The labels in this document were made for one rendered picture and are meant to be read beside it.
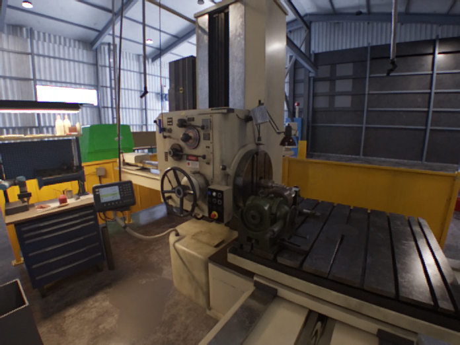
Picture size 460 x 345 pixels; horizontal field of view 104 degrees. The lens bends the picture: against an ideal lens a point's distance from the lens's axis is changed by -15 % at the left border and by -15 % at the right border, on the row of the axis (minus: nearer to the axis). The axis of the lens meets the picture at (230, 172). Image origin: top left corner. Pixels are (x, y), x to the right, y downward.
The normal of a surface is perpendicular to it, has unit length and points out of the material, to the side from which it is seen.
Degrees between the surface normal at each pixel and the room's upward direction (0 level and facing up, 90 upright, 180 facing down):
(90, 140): 84
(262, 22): 90
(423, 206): 90
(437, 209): 90
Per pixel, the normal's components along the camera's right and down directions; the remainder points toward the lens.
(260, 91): -0.58, 0.17
